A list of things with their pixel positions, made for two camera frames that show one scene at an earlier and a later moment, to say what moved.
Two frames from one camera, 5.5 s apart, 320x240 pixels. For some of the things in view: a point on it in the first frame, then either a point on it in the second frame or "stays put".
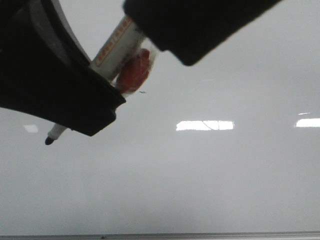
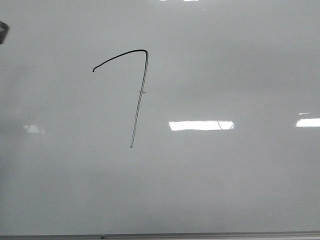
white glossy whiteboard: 231,144 stays put
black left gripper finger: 46,72 -> 4,29
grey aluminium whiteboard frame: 165,235 stays put
